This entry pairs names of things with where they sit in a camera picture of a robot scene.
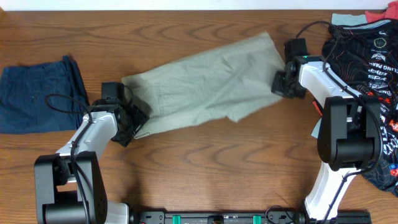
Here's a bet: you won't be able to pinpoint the khaki cargo shorts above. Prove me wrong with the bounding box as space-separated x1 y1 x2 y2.
122 32 285 139

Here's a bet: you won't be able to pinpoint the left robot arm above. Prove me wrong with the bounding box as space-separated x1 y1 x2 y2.
34 82 148 223

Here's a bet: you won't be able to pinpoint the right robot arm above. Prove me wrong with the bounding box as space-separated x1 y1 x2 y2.
272 38 382 223

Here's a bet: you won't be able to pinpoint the black printed cycling jersey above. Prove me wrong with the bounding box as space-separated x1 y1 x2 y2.
322 19 397 195

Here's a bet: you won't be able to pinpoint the folded navy blue shorts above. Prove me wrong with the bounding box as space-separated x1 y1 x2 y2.
1 55 88 134

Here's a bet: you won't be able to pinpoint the light blue cloth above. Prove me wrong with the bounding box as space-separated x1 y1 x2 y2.
331 13 367 26

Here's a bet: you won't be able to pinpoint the red cloth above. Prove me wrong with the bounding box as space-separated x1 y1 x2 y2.
365 1 398 22

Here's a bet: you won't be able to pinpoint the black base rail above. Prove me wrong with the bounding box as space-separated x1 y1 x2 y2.
129 203 373 224

